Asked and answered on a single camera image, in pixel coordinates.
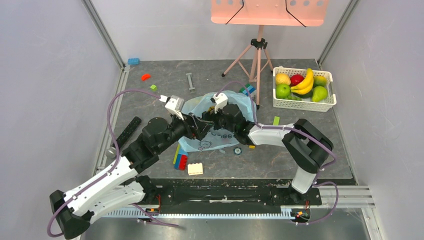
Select red fake pomegranate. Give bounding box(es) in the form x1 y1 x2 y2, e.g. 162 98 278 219
290 74 305 87

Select dark green fake avocado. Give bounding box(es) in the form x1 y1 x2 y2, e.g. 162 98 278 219
293 90 313 99

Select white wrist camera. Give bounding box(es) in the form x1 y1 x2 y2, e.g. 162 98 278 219
211 92 228 114
159 95 185 120

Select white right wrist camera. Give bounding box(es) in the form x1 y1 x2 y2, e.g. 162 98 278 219
211 92 228 114

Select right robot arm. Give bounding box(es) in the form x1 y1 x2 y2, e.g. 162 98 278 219
202 104 335 204

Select small red arch block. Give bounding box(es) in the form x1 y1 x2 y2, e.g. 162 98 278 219
140 73 151 82

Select white perforated plastic basket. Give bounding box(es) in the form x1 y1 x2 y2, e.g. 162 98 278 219
272 66 337 112

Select black cylindrical roller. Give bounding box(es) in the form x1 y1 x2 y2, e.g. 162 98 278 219
105 116 142 160

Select yellow fake banana bunch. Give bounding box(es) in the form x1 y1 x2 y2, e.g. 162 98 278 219
290 68 314 95

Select multicolour brick house stack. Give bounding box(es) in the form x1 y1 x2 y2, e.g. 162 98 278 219
173 144 188 171

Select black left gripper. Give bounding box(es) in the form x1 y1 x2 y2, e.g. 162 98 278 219
156 109 215 154

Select green fake pear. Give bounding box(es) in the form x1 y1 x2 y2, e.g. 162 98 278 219
311 85 328 103

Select yellow fake lemon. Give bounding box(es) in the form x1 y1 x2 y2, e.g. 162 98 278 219
275 73 291 86

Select light blue plastic bag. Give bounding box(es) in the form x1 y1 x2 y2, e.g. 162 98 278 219
178 90 254 153

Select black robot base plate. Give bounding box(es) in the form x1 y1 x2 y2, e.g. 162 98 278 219
138 178 333 215

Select blue green poker chip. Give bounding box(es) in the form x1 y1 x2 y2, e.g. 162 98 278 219
233 147 242 155

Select green blue grey brick stack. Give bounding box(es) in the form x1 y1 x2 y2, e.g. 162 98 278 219
239 83 257 97

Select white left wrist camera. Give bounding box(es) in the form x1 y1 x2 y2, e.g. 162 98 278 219
159 95 185 120

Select blue toy brick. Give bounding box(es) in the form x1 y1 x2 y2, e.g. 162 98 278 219
127 58 140 66

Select cream toy brick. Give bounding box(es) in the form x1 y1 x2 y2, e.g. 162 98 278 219
187 163 204 176

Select yellow green fake mango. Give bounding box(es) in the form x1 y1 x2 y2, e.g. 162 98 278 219
313 75 328 88

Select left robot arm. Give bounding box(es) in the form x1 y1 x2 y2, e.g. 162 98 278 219
47 114 214 240

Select pink music stand tripod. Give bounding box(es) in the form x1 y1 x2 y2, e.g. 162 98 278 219
210 0 329 105

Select green fake apple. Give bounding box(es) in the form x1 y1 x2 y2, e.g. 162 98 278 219
275 83 291 99

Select long lime green block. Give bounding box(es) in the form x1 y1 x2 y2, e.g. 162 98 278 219
272 116 280 126

